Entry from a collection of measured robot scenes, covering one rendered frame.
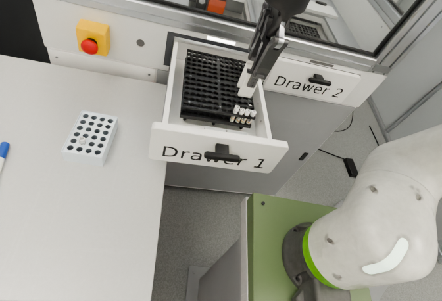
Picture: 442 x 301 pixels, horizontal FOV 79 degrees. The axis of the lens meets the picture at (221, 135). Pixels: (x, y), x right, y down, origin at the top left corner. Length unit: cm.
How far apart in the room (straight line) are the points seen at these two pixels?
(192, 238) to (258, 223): 83
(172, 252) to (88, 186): 81
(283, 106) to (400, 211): 61
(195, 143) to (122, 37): 40
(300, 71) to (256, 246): 52
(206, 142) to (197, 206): 96
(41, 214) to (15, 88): 36
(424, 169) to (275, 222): 30
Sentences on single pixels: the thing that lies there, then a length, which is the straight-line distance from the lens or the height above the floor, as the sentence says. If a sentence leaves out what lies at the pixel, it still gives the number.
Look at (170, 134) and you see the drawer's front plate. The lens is 54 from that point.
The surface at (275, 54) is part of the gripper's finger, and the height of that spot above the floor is 110.
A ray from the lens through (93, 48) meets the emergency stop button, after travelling 78.
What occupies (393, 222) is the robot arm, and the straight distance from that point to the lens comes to 47.
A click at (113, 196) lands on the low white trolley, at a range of 64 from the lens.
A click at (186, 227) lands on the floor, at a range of 144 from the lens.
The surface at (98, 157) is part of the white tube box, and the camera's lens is 65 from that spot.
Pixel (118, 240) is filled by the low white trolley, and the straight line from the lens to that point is 60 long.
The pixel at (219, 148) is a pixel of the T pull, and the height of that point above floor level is 91.
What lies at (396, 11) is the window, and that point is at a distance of 91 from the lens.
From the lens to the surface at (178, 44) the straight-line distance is 82.
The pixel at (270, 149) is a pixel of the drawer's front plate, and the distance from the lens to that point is 59.
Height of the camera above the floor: 134
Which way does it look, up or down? 48 degrees down
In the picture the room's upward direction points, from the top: 23 degrees clockwise
